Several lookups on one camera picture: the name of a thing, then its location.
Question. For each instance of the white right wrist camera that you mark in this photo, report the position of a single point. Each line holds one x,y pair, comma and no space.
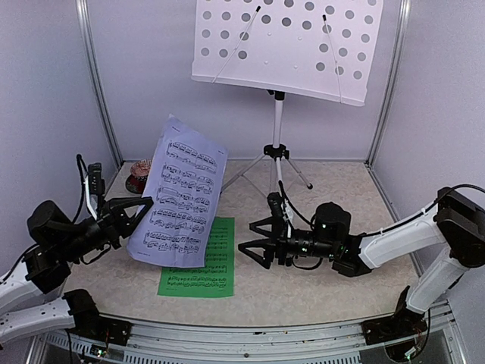
279,217

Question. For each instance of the green sheet music page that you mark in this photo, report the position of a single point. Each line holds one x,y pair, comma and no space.
216,278

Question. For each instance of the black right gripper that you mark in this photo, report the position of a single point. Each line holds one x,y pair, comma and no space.
278,240

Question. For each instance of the white sheet music page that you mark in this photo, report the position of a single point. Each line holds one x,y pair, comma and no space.
184,182

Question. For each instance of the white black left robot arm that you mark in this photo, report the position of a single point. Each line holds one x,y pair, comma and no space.
44,267

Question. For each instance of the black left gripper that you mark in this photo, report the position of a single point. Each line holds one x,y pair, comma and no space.
114,221

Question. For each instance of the left aluminium frame post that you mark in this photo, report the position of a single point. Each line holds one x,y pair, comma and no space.
83,17

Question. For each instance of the white perforated music stand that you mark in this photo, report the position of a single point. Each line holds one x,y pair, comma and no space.
320,49

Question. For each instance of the patterned ceramic bowl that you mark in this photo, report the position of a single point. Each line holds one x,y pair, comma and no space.
140,169

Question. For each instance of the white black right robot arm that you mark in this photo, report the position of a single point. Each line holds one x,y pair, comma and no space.
451,220

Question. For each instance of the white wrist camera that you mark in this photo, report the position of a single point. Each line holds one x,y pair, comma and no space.
94,186
279,217

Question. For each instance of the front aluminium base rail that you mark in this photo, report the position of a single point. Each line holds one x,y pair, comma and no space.
335,342

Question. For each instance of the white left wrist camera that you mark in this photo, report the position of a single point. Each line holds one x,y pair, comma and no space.
94,186

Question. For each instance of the aluminium frame post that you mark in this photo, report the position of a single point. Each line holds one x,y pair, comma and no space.
398,46
83,17

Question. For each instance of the right aluminium frame post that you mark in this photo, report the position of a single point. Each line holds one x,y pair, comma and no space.
398,46

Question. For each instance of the dark round saucer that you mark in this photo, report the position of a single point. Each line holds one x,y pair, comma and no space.
135,185

